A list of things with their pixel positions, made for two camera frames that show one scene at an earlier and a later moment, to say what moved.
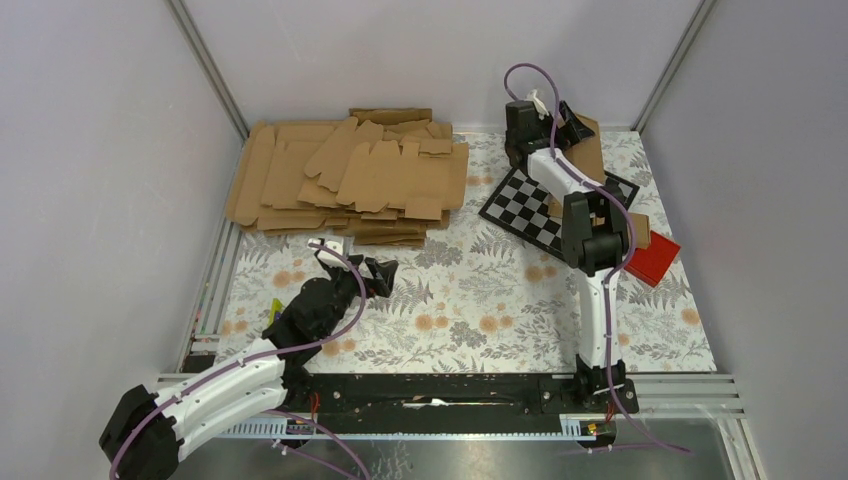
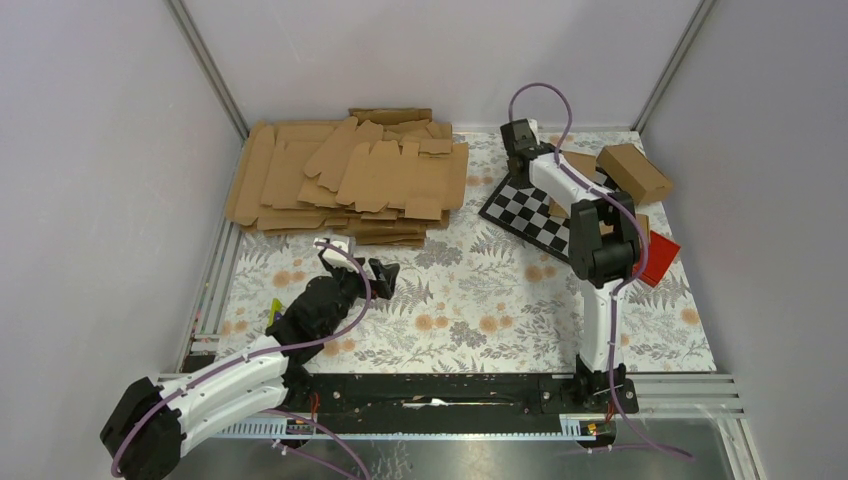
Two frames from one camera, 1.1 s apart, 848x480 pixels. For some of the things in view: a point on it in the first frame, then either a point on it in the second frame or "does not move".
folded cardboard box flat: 640,228 does not move
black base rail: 450,404 does not move
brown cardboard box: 584,156 → 636,172
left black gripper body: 373,286 does not move
